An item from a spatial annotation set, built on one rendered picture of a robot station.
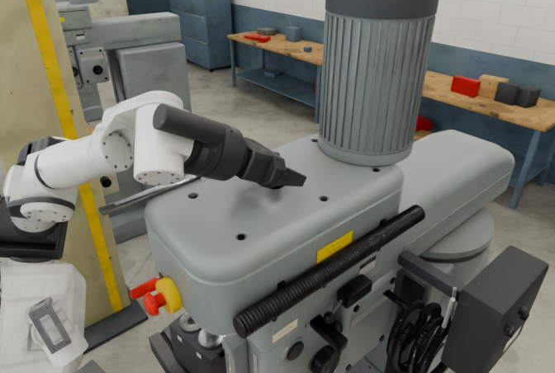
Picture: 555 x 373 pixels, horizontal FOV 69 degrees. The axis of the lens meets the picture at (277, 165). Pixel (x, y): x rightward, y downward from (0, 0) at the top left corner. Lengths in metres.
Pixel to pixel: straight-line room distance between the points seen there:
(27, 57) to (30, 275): 1.45
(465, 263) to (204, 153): 0.85
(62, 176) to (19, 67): 1.63
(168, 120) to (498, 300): 0.64
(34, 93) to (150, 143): 1.79
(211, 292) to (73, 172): 0.27
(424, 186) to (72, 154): 0.76
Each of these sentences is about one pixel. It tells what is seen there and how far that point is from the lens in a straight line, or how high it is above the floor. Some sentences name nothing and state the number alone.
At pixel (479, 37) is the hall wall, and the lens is 5.15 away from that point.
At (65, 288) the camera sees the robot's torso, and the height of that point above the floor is 1.62.
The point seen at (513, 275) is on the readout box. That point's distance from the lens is 0.91.
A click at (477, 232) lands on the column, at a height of 1.56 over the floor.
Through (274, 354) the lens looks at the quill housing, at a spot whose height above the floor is 1.56.
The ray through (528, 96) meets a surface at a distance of 4.48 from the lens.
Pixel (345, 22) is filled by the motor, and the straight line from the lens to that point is 0.75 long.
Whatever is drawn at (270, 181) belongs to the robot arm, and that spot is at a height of 1.94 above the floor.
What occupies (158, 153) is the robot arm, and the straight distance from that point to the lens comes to 0.55.
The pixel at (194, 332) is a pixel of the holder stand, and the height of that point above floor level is 1.11.
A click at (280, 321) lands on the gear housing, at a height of 1.70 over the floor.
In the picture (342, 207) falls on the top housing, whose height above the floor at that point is 1.88.
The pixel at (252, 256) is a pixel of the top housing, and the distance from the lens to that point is 0.60.
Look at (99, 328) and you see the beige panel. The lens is 3.12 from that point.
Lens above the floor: 2.28
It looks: 29 degrees down
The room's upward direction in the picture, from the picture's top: straight up
